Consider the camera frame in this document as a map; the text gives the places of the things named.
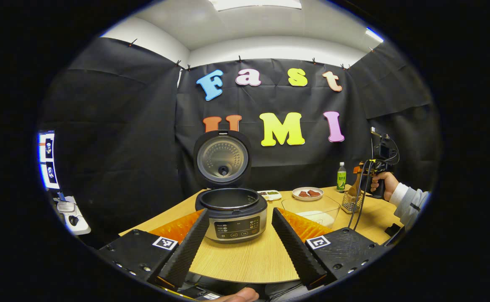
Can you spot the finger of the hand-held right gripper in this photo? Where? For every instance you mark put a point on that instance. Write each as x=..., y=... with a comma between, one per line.
x=358, y=169

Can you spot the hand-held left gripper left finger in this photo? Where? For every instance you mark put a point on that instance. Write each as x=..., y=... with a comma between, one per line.
x=184, y=253

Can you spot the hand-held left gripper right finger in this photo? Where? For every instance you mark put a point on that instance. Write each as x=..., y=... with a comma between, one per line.
x=291, y=245

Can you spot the wooden spoon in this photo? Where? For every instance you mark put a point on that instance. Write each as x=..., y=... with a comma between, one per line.
x=354, y=188

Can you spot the black silver rice cooker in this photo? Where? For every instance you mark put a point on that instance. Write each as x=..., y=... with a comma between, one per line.
x=236, y=222

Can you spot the green drink bottle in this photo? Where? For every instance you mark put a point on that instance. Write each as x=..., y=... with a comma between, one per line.
x=341, y=178

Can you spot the clear plastic container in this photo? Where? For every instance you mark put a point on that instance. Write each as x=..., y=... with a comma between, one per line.
x=308, y=205

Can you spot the person's grey trousers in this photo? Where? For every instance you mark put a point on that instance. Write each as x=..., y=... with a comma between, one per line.
x=289, y=294

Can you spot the white round plate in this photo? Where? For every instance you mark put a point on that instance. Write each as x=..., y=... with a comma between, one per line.
x=308, y=198

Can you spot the brown meat slice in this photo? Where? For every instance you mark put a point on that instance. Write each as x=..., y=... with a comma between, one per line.
x=314, y=193
x=303, y=193

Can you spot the white divided food tray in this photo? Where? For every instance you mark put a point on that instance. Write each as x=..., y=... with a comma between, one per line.
x=271, y=195

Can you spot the white side desk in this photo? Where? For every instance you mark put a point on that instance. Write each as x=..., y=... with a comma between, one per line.
x=81, y=228

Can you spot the black computer mouse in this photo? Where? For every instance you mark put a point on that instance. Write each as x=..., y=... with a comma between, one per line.
x=74, y=220

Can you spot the black backdrop cloth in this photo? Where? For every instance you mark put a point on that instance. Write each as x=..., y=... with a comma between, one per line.
x=123, y=147

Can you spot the white desk device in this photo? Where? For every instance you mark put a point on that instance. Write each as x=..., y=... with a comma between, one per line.
x=66, y=207

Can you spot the small ceiling light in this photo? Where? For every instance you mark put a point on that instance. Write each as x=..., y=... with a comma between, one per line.
x=374, y=35

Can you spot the computer monitor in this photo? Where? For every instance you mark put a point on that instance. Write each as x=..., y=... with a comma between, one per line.
x=48, y=161

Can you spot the long ceiling light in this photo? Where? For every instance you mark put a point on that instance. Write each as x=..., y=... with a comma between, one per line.
x=255, y=4

